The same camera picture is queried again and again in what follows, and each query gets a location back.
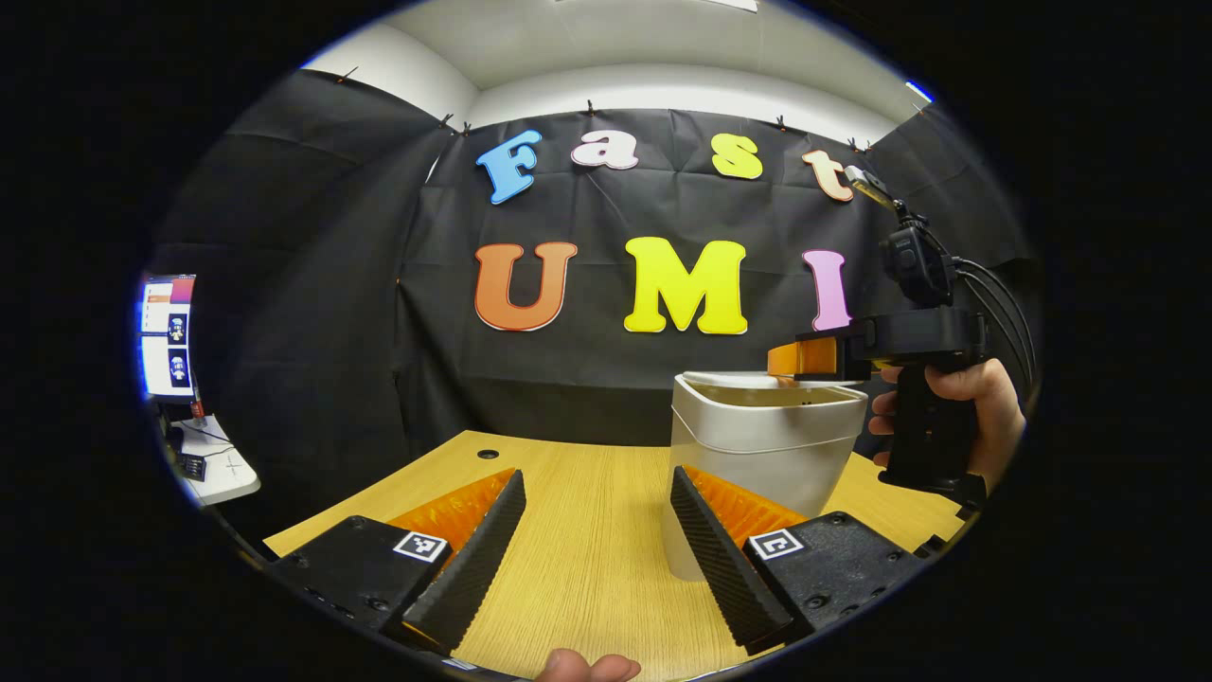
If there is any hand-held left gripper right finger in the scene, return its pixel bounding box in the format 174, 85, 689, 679
668, 463, 927, 656

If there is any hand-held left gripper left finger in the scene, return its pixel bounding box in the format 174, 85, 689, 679
268, 468, 528, 656

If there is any white desktop garbage bin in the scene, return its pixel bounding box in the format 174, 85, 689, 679
661, 369, 869, 582

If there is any wooden desktop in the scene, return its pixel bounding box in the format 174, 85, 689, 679
263, 429, 967, 682

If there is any white side table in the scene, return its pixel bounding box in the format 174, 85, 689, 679
170, 415, 262, 509

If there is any computer monitor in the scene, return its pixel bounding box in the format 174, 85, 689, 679
139, 274, 199, 400

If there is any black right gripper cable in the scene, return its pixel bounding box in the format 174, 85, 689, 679
950, 254, 1040, 389

